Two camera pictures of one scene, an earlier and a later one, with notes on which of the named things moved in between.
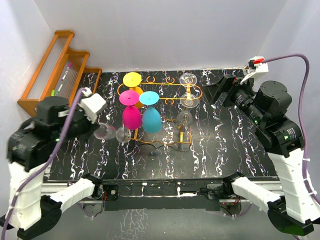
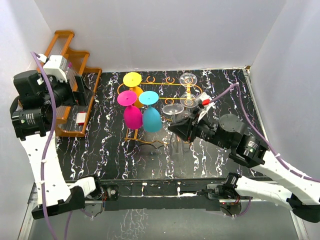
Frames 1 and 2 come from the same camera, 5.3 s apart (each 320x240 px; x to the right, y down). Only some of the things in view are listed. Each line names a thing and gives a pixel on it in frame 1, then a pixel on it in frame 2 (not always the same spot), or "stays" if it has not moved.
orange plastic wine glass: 139,91 stays
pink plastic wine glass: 131,117 stays
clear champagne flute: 103,131 to 177,143
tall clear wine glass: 188,80 stays
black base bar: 160,195 stays
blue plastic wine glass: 152,119 stays
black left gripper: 91,127 to 80,98
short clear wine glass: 184,118 stays
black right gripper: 213,91 to 182,129
